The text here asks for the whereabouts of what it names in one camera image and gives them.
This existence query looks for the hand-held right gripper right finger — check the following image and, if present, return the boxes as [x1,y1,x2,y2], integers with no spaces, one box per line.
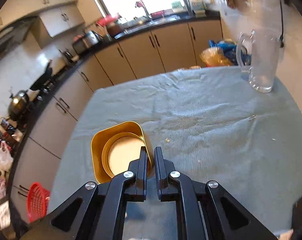
[154,147,277,240]

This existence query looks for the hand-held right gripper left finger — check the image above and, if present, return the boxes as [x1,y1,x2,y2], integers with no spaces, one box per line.
[41,146,152,240]

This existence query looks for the yellow square tin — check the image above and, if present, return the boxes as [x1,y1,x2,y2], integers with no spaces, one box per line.
[91,121,155,184]

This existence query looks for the red plastic basket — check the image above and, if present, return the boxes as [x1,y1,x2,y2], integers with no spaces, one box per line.
[27,182,51,223]

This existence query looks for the beige lower kitchen cabinets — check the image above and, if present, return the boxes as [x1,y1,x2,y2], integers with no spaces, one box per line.
[9,20,224,224]

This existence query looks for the yellow plastic bag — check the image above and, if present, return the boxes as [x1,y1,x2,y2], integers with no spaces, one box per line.
[200,47,233,68]

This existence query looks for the black kitchen countertop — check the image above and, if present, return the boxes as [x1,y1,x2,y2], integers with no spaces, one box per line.
[6,11,221,140]

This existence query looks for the black wok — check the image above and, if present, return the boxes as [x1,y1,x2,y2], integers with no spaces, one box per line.
[28,60,58,92]

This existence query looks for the metal kettle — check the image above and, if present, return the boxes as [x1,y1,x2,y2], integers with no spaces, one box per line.
[59,50,74,65]

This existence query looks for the pile of assorted bags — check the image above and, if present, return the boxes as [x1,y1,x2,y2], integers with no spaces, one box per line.
[0,115,24,207]

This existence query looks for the dark pot with lid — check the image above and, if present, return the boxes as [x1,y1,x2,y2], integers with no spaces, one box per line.
[7,89,31,121]

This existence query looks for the blue plastic bag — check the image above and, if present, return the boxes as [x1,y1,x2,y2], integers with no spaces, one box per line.
[208,39,252,67]

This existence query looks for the chopstick holder with chopsticks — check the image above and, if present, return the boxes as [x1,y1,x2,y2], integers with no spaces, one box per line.
[96,23,113,42]

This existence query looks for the silver rice cooker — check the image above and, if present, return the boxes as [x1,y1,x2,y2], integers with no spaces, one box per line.
[83,30,103,49]

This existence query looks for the brown cooking pot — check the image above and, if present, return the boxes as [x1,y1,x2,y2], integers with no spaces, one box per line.
[107,21,124,37]

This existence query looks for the clear glass pitcher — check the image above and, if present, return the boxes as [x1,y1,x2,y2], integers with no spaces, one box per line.
[236,27,283,94]

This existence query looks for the red plastic basin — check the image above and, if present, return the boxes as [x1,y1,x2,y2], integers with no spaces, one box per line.
[97,15,120,27]

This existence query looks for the kitchen faucet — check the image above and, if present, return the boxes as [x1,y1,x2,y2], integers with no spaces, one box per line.
[135,1,153,21]

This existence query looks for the white green carton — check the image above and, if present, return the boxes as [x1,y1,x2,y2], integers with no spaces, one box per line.
[192,1,207,18]

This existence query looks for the range hood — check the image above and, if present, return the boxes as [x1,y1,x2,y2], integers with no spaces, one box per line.
[0,17,39,64]

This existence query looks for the white upper kitchen cabinets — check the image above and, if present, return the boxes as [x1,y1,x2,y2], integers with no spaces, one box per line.
[0,0,86,38]

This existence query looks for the black power cable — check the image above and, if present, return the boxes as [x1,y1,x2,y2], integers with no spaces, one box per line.
[278,0,285,48]

